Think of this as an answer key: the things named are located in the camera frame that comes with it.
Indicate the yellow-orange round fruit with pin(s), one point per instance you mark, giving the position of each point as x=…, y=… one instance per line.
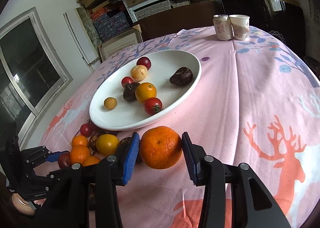
x=145, y=91

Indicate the small mandarin orange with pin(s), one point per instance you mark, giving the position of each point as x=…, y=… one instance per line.
x=79, y=154

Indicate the white paper cup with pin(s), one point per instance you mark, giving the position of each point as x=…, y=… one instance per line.
x=240, y=25

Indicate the pink deer tablecloth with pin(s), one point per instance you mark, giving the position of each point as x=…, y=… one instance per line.
x=256, y=102

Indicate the framed picture leaning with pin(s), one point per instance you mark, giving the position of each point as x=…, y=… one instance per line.
x=126, y=39

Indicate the red cherry tomato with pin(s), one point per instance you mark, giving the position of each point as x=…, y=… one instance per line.
x=126, y=80

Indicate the dark water chestnut front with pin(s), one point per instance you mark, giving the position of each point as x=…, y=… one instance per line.
x=129, y=91

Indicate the small orange fruit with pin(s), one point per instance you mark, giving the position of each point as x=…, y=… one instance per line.
x=80, y=140

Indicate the left hand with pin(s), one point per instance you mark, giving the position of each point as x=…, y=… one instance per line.
x=22, y=206

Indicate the large orange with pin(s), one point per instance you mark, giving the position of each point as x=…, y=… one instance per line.
x=160, y=147

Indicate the dark red plum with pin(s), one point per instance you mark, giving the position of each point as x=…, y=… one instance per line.
x=145, y=61

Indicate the dark water chestnut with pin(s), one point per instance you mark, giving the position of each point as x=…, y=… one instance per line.
x=129, y=91
x=181, y=77

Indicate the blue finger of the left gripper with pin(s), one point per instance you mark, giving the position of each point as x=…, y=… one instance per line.
x=54, y=156

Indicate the pale yellow potato-like fruit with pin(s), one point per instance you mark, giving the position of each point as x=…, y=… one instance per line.
x=139, y=73

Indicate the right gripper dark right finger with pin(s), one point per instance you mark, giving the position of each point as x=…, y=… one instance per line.
x=203, y=169

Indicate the small yellow longan fruit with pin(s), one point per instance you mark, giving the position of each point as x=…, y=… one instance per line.
x=110, y=103

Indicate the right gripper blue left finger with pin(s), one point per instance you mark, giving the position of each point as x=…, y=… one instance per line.
x=119, y=167

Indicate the window with grey frame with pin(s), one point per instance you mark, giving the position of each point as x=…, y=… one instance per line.
x=32, y=74

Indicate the pink drink can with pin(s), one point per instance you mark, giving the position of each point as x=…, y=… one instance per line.
x=223, y=27

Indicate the white oval plate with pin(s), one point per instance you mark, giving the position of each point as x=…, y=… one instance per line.
x=131, y=115

